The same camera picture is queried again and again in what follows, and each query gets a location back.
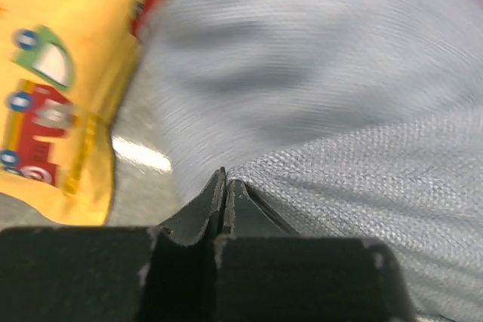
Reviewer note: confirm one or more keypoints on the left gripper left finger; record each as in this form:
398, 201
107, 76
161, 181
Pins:
162, 272

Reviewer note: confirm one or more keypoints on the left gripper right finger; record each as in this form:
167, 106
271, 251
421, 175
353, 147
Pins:
268, 272

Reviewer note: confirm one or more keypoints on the grey striped pillowcase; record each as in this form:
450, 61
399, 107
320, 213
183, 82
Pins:
347, 117

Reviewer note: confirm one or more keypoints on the yellow cartoon car pillow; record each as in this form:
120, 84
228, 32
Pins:
65, 66

